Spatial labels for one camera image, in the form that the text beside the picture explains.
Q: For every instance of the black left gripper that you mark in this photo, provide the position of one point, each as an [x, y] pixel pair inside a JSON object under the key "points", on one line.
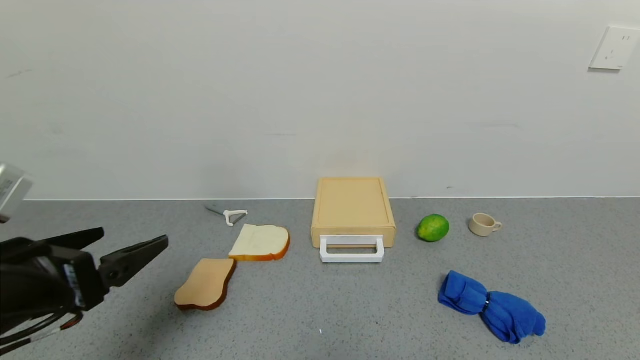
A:
{"points": [[81, 281]]}

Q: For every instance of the brown toast slice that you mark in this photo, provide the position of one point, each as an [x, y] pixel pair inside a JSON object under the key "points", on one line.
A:
{"points": [[206, 285]]}

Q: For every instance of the white peeler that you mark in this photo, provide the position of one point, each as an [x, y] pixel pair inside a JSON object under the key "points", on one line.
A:
{"points": [[230, 216]]}

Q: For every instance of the white bread slice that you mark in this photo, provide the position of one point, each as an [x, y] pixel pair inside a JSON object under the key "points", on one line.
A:
{"points": [[260, 242]]}

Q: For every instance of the green lime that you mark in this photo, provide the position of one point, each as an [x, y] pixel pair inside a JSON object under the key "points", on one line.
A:
{"points": [[433, 228]]}

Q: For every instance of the small beige cup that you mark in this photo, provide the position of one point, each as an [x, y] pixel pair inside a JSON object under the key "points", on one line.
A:
{"points": [[481, 224]]}

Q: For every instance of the blue cloth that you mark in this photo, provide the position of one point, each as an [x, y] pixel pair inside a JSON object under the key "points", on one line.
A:
{"points": [[507, 315]]}

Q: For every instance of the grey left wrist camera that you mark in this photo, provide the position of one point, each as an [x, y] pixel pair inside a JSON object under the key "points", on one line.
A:
{"points": [[12, 190]]}

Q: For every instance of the white wall socket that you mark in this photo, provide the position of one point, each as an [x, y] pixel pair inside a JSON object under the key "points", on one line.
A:
{"points": [[614, 48]]}

